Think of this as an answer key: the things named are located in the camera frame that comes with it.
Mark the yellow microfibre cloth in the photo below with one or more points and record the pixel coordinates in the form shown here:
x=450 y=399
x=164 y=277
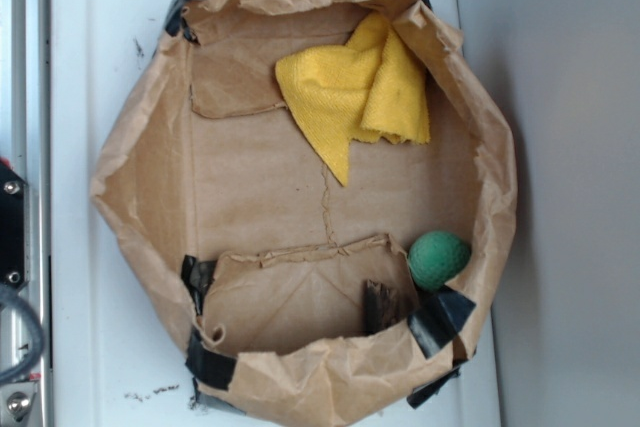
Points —
x=371 y=88

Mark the green foam ball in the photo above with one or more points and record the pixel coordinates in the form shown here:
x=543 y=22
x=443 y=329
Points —
x=436 y=257

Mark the brown paper bag bin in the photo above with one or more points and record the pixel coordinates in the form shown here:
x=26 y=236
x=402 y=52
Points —
x=185 y=181

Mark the dark wood chip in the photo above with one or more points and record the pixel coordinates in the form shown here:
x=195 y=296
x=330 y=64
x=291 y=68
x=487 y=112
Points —
x=381 y=307

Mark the aluminium frame rail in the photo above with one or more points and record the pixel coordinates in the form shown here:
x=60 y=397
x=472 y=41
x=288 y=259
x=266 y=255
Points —
x=25 y=139

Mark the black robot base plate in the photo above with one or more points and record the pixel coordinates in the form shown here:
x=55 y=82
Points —
x=13 y=228

